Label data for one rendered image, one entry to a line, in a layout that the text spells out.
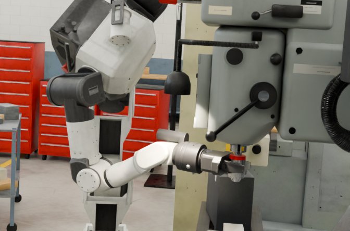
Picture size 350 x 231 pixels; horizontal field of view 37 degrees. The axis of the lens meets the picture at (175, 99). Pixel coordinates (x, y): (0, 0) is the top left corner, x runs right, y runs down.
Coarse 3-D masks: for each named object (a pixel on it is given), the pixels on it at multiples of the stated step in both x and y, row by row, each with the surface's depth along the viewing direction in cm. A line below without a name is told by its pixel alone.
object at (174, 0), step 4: (160, 0) 154; (164, 0) 154; (168, 0) 154; (172, 0) 154; (176, 0) 154; (180, 0) 154; (184, 0) 154; (188, 0) 154; (192, 0) 154; (196, 0) 153; (200, 0) 153; (176, 4) 155
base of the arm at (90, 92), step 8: (88, 72) 166; (96, 72) 164; (80, 80) 158; (88, 80) 159; (96, 80) 162; (48, 88) 163; (80, 88) 156; (88, 88) 159; (96, 88) 162; (48, 96) 163; (80, 96) 157; (88, 96) 159; (96, 96) 162; (104, 96) 166; (88, 104) 159; (96, 104) 163
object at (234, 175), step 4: (232, 160) 146; (236, 160) 145; (240, 160) 145; (244, 160) 146; (244, 164) 146; (244, 168) 147; (228, 172) 148; (232, 172) 146; (244, 172) 147; (232, 176) 146; (236, 176) 146; (240, 176) 146
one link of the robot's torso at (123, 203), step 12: (132, 180) 206; (84, 192) 203; (132, 192) 207; (84, 204) 204; (96, 204) 208; (108, 204) 208; (120, 204) 206; (96, 216) 212; (108, 216) 212; (120, 216) 207; (96, 228) 216; (108, 228) 216
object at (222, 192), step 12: (216, 180) 176; (228, 180) 172; (240, 180) 172; (252, 180) 173; (216, 192) 175; (228, 192) 172; (240, 192) 173; (252, 192) 173; (216, 204) 174; (228, 204) 173; (240, 204) 173; (252, 204) 174; (216, 216) 173; (228, 216) 173; (240, 216) 174; (216, 228) 173
